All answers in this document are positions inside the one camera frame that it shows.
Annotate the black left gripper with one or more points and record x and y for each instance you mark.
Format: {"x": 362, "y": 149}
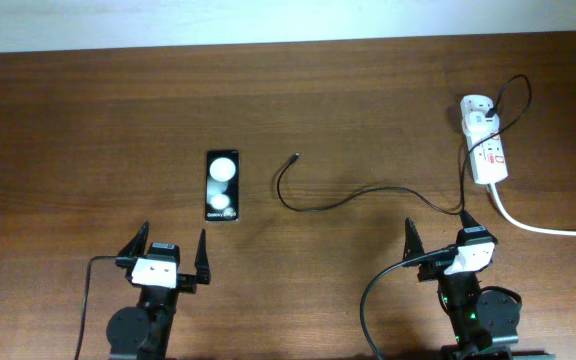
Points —
{"x": 186, "y": 282}

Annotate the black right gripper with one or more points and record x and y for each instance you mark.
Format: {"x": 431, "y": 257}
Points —
{"x": 413, "y": 244}

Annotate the black Samsung Galaxy smartphone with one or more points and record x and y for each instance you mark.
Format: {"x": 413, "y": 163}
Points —
{"x": 222, "y": 186}

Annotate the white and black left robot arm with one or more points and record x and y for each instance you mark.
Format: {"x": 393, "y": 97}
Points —
{"x": 142, "y": 332}

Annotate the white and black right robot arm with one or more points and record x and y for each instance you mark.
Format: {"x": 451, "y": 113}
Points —
{"x": 484, "y": 319}

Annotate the white USB charger plug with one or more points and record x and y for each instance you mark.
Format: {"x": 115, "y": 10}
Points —
{"x": 477, "y": 123}

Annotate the white power strip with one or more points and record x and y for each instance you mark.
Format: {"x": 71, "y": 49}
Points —
{"x": 487, "y": 159}

